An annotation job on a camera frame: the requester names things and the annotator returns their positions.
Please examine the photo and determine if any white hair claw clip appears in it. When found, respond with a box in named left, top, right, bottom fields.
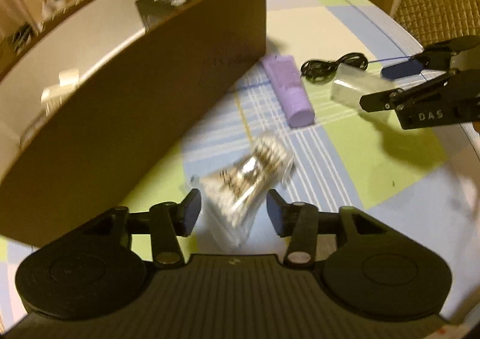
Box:
left=41, top=68, right=80, bottom=108

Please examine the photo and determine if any purple cream tube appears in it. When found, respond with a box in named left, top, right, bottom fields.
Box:
left=260, top=55, right=315, bottom=129

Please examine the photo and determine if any clear packet with silver item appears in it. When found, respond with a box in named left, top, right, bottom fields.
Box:
left=197, top=132, right=294, bottom=229

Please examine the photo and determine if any black product box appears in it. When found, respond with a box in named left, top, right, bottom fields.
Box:
left=135, top=0, right=199, bottom=30

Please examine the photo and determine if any checked pastel tablecloth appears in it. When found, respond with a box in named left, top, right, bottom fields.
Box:
left=1, top=0, right=479, bottom=320

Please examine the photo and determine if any black cable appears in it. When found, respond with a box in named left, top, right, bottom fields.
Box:
left=299, top=52, right=370, bottom=83

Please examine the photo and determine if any large brown cardboard box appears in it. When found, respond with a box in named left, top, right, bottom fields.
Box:
left=1, top=0, right=266, bottom=246

